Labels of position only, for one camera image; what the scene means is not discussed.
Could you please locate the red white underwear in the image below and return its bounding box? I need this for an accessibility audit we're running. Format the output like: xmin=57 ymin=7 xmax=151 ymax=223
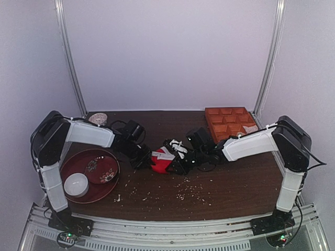
xmin=151 ymin=146 xmax=175 ymax=174

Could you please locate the orange compartment tray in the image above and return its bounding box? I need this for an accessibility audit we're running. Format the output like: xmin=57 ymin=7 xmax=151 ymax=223
xmin=205 ymin=107 xmax=256 ymax=143

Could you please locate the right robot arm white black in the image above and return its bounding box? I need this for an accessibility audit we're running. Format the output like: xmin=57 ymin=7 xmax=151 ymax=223
xmin=163 ymin=116 xmax=312 ymax=212

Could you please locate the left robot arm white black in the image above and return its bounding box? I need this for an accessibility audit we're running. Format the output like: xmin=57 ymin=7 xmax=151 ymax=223
xmin=30 ymin=110 xmax=153 ymax=212

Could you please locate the red floral plate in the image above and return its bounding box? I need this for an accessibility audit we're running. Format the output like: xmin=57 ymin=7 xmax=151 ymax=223
xmin=84 ymin=156 xmax=119 ymax=185

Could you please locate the small patterned white bowl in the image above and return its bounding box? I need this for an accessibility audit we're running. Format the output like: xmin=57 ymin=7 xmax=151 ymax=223
xmin=88 ymin=112 xmax=108 ymax=126

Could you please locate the large dark red tray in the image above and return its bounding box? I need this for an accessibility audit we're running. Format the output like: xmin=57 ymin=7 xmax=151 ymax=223
xmin=60 ymin=149 xmax=120 ymax=204

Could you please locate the white round cup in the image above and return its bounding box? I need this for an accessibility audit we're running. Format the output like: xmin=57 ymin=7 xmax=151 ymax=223
xmin=64 ymin=173 xmax=88 ymax=198

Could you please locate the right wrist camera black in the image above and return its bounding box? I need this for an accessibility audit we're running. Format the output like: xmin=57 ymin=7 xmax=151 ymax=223
xmin=186 ymin=127 xmax=216 ymax=152

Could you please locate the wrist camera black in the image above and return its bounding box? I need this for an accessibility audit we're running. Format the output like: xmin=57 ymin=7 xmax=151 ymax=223
xmin=186 ymin=127 xmax=216 ymax=152
xmin=123 ymin=120 xmax=146 ymax=142

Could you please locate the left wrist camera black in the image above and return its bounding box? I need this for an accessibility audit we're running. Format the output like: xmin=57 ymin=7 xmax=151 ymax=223
xmin=123 ymin=120 xmax=146 ymax=142

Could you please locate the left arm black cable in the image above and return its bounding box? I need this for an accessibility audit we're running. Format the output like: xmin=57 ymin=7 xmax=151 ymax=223
xmin=108 ymin=120 xmax=129 ymax=131

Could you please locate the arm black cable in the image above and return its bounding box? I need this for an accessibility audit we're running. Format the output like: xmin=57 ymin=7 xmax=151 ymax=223
xmin=284 ymin=149 xmax=328 ymax=245
xmin=108 ymin=120 xmax=129 ymax=131

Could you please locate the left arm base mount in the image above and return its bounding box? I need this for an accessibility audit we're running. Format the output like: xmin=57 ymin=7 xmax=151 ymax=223
xmin=48 ymin=211 xmax=94 ymax=237

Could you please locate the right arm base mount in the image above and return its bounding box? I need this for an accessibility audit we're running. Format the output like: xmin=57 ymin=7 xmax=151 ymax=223
xmin=250 ymin=209 xmax=295 ymax=236

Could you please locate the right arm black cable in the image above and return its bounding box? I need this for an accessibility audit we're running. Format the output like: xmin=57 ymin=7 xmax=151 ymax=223
xmin=284 ymin=149 xmax=328 ymax=245

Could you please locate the aluminium front rail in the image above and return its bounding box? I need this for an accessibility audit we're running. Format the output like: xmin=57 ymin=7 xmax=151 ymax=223
xmin=25 ymin=202 xmax=324 ymax=251

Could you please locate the left aluminium frame post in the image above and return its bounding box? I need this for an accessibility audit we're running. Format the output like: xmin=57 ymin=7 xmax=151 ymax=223
xmin=54 ymin=0 xmax=88 ymax=117

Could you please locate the aluminium frame post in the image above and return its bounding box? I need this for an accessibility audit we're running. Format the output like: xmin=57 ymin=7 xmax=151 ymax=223
xmin=253 ymin=0 xmax=286 ymax=118
xmin=54 ymin=0 xmax=88 ymax=117

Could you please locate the right aluminium frame post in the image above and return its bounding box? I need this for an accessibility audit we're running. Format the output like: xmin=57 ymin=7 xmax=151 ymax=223
xmin=253 ymin=0 xmax=286 ymax=118

